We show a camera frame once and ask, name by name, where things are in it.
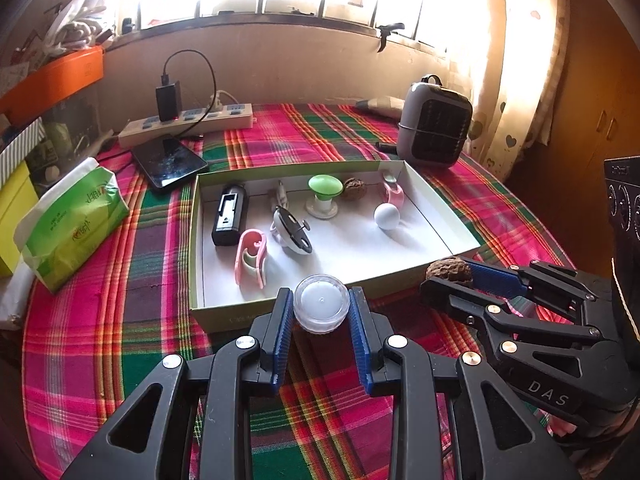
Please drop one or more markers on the orange lidded container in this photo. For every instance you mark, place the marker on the orange lidded container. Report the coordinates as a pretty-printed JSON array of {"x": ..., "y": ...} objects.
[{"x": 51, "y": 84}]

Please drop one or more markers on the shallow white cardboard tray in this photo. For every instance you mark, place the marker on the shallow white cardboard tray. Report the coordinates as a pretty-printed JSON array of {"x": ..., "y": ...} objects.
[{"x": 349, "y": 247}]

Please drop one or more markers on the pink clip with green pad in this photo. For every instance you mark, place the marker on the pink clip with green pad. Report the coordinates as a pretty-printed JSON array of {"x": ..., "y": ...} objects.
[{"x": 250, "y": 258}]

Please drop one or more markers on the heart pattern curtain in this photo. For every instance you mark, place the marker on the heart pattern curtain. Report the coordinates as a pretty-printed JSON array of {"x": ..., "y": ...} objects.
[{"x": 506, "y": 56}]

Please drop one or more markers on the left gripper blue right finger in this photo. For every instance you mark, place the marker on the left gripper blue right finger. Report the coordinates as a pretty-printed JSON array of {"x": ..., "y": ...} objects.
[{"x": 493, "y": 434}]

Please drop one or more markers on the striped white box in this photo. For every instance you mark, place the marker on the striped white box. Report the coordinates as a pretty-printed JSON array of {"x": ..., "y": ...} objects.
[{"x": 20, "y": 146}]

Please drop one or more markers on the white power strip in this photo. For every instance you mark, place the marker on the white power strip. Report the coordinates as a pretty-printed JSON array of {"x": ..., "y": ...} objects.
[{"x": 190, "y": 122}]

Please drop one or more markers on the white round knob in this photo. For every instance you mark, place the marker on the white round knob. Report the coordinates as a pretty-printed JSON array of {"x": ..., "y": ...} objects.
[{"x": 387, "y": 216}]

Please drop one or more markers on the black window handle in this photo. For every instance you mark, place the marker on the black window handle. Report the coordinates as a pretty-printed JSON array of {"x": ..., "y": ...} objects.
[{"x": 385, "y": 31}]

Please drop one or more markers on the black smartphone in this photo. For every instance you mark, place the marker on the black smartphone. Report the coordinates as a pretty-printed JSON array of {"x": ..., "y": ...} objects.
[{"x": 167, "y": 163}]

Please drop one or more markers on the grey portable heater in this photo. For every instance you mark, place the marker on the grey portable heater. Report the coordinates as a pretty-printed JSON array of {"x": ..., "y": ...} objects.
[{"x": 434, "y": 124}]

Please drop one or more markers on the white plug with cable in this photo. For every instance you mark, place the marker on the white plug with cable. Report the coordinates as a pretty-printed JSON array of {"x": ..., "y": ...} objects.
[{"x": 219, "y": 99}]

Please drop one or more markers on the black camera unit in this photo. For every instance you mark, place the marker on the black camera unit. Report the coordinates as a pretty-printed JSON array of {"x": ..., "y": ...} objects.
[{"x": 622, "y": 177}]

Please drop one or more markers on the black rectangular device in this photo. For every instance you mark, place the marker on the black rectangular device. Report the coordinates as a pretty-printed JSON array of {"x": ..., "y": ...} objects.
[{"x": 230, "y": 217}]

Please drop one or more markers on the clear round plastic jar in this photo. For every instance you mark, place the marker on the clear round plastic jar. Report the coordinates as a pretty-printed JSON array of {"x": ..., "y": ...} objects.
[{"x": 321, "y": 303}]

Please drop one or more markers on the green tissue pack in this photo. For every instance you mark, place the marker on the green tissue pack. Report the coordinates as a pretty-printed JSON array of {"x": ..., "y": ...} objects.
[{"x": 64, "y": 228}]

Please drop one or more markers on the black charger adapter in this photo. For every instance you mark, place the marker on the black charger adapter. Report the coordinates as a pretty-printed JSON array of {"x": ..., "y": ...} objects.
[{"x": 168, "y": 99}]

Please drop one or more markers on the green mushroom suction knob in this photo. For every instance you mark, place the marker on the green mushroom suction knob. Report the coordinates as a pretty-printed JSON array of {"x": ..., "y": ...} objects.
[{"x": 325, "y": 188}]

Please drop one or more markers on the brown walnut in tray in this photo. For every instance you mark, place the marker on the brown walnut in tray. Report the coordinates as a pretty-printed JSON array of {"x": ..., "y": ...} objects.
[{"x": 353, "y": 189}]

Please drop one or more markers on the yellow box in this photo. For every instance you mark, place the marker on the yellow box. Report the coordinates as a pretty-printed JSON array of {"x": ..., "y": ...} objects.
[{"x": 18, "y": 196}]

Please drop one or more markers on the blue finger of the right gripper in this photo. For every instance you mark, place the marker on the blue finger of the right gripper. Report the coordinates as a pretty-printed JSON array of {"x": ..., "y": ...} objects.
[
  {"x": 494, "y": 321},
  {"x": 558, "y": 292}
]

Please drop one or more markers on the black round disc gadget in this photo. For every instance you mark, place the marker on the black round disc gadget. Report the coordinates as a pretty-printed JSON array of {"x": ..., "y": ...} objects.
[{"x": 290, "y": 233}]

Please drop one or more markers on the brown walnut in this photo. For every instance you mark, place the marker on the brown walnut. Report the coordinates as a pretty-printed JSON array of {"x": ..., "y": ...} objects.
[
  {"x": 353, "y": 189},
  {"x": 453, "y": 269}
]

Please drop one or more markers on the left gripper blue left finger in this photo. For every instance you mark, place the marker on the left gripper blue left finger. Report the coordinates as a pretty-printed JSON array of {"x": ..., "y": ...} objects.
[{"x": 150, "y": 435}]

